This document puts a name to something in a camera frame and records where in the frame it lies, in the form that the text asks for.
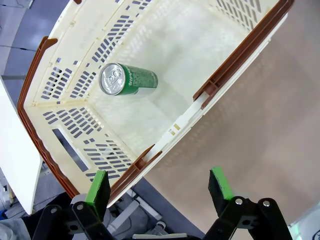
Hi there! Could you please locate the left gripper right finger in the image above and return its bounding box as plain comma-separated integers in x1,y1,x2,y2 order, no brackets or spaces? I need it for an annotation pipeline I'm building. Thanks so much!
203,165,293,240

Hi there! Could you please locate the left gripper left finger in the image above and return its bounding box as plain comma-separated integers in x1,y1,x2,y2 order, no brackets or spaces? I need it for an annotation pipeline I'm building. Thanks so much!
32,169,121,240

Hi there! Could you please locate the green drink can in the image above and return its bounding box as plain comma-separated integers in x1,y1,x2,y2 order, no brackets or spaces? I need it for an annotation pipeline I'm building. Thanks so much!
99,62,159,97

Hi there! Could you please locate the grey table leg foot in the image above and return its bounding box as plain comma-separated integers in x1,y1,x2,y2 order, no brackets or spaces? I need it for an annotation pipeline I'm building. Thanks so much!
106,189,175,237

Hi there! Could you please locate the white side table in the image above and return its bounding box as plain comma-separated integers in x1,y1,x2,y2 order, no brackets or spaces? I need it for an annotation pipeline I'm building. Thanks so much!
0,74,44,216

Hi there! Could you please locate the cream basket with brown handles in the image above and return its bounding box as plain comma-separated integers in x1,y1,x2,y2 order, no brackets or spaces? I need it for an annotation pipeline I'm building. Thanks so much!
16,0,295,208

